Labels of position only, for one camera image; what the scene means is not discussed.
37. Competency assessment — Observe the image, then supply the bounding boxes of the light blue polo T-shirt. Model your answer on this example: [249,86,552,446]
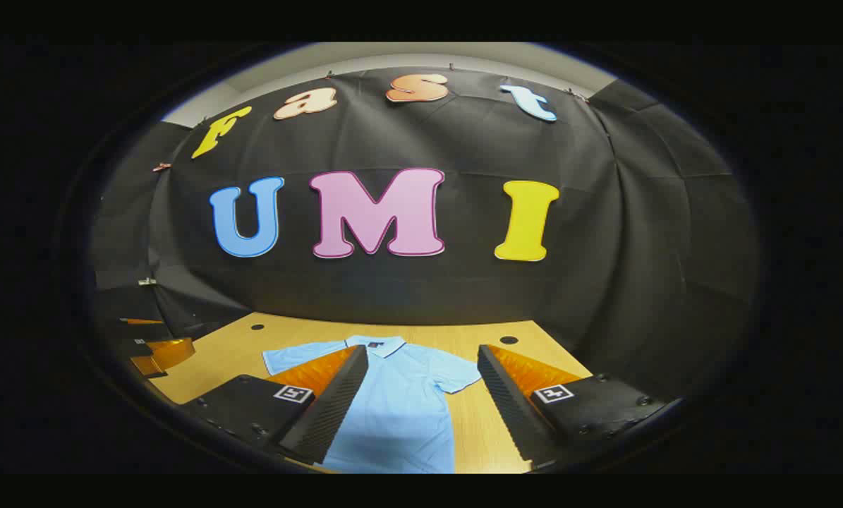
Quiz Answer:
[262,335,483,475]

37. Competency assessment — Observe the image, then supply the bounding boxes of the black backdrop cloth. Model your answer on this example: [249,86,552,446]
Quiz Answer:
[86,66,760,403]

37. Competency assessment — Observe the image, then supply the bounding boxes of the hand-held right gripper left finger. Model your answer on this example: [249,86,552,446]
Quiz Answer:
[179,344,370,465]

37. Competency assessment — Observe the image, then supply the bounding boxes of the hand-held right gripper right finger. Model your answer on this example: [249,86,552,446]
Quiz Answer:
[477,344,683,472]

